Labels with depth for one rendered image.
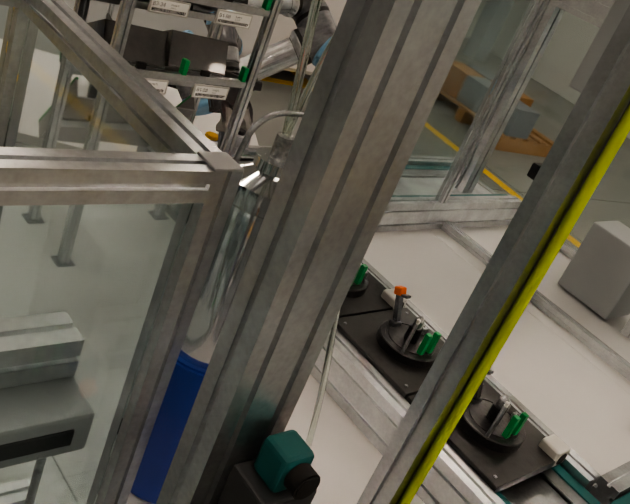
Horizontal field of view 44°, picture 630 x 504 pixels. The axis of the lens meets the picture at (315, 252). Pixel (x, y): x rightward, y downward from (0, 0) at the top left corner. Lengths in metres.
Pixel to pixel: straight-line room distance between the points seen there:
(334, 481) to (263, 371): 0.75
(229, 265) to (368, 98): 0.48
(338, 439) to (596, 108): 0.87
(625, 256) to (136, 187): 2.06
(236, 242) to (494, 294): 0.33
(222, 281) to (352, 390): 0.61
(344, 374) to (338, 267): 0.92
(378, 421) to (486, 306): 0.61
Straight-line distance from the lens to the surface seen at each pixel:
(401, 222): 2.46
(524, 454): 1.59
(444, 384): 1.04
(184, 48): 1.70
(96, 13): 5.14
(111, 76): 0.80
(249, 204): 0.99
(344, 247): 0.67
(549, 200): 0.93
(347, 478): 1.48
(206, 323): 1.08
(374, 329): 1.69
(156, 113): 0.73
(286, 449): 0.77
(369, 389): 1.55
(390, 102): 0.61
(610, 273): 2.57
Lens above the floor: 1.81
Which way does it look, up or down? 26 degrees down
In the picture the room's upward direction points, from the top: 23 degrees clockwise
